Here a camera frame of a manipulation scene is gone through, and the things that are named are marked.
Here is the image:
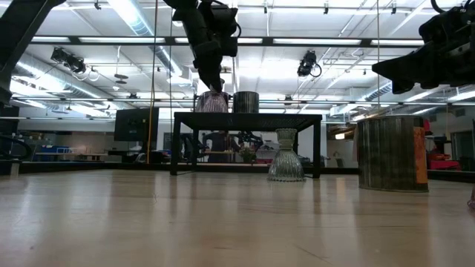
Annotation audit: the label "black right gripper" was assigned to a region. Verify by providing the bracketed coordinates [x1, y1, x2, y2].
[372, 2, 475, 94]

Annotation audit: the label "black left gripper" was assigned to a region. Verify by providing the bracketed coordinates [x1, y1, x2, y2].
[165, 0, 225, 93]

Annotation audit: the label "ribbed metal candle tin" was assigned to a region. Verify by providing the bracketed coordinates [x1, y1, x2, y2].
[232, 90, 260, 114]
[195, 90, 232, 113]

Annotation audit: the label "orange label metal candle tin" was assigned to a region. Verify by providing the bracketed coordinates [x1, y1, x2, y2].
[356, 114, 430, 193]

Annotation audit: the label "black perforated metal shelf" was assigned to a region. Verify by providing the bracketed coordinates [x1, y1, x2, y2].
[169, 111, 323, 179]

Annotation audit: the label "person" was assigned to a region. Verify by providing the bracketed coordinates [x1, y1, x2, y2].
[203, 130, 238, 163]

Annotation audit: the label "small potted plant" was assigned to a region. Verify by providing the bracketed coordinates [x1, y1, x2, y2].
[239, 145, 257, 164]

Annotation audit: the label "black monitor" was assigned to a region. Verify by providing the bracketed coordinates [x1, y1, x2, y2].
[114, 107, 160, 142]

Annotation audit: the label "red storage bins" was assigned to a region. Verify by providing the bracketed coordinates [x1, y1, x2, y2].
[426, 150, 463, 171]

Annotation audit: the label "black overhead light bar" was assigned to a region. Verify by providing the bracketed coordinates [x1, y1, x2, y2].
[31, 35, 426, 48]

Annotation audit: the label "clear ribbed glass vase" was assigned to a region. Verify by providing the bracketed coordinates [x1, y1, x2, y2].
[266, 128, 307, 182]

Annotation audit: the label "blue storage bins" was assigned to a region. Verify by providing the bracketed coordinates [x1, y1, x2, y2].
[35, 145, 71, 155]

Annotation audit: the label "thin hanging cable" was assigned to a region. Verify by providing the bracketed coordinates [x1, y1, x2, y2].
[376, 0, 381, 116]

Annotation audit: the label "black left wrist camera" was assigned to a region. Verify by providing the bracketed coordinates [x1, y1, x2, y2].
[208, 2, 240, 58]

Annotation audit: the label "black hanging cable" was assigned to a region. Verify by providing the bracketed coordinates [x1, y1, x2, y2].
[168, 25, 174, 112]

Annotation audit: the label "yellow hanging cable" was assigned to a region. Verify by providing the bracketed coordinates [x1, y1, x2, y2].
[146, 0, 159, 165]

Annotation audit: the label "black ceiling camera with cable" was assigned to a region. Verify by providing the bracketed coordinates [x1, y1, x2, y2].
[296, 50, 323, 79]

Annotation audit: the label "black aluminium table frame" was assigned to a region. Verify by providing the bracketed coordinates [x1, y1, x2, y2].
[16, 159, 475, 183]

